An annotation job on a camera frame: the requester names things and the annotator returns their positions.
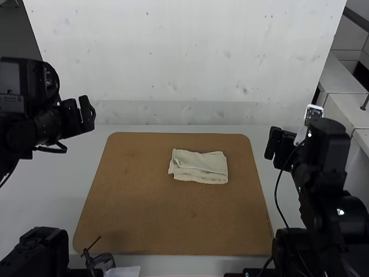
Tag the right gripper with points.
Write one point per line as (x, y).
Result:
(279, 147)

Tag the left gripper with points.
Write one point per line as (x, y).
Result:
(75, 115)

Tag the pale towel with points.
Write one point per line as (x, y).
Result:
(199, 166)

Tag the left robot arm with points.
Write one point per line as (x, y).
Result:
(26, 121)

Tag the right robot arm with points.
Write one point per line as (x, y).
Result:
(325, 179)

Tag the cork mat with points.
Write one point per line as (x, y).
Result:
(144, 207)

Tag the black clamp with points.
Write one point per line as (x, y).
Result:
(96, 256)

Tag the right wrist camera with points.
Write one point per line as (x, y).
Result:
(310, 118)

